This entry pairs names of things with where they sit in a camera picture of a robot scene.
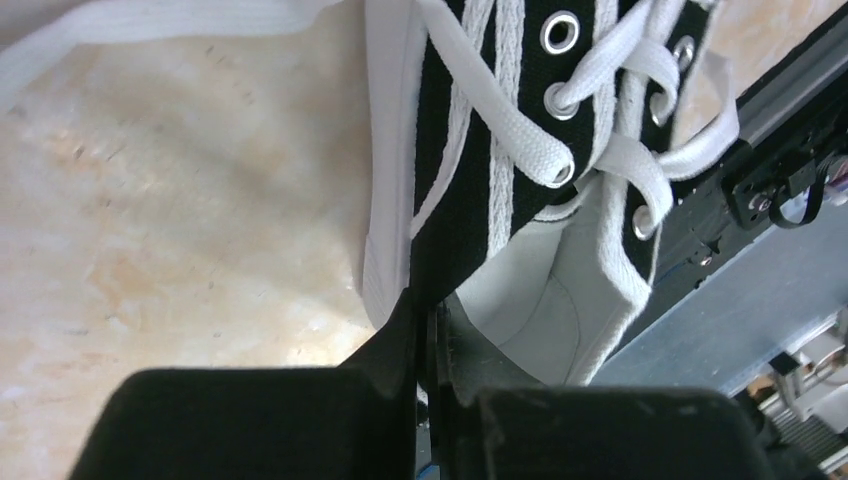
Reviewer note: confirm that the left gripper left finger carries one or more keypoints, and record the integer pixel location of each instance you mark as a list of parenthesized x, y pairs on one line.
[(356, 420)]

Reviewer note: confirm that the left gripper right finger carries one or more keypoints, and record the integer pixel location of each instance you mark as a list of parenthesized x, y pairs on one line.
[(491, 420)]

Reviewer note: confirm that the black white sneaker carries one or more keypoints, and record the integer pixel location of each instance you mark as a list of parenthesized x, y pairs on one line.
[(524, 154)]

